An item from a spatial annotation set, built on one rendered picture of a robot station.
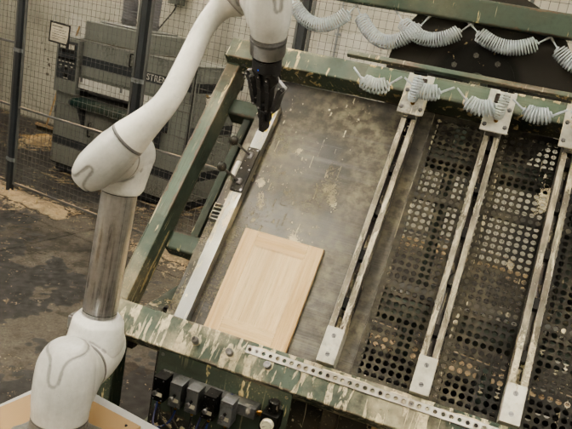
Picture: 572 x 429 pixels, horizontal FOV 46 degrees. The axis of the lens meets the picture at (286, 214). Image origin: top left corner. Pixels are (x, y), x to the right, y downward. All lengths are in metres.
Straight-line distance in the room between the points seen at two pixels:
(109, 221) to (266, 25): 0.71
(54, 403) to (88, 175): 0.60
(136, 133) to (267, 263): 0.95
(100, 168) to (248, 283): 0.91
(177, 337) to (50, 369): 0.65
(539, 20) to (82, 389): 2.22
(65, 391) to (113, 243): 0.41
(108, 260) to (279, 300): 0.71
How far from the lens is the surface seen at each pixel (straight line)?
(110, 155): 1.73
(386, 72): 2.77
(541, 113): 2.55
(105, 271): 1.99
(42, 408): 1.94
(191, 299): 2.47
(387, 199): 2.49
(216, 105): 2.84
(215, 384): 2.40
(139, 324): 2.49
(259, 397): 2.35
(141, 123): 1.71
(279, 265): 2.47
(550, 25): 3.04
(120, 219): 1.94
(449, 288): 2.39
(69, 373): 1.89
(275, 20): 1.62
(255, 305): 2.43
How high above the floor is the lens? 1.96
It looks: 15 degrees down
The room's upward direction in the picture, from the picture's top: 11 degrees clockwise
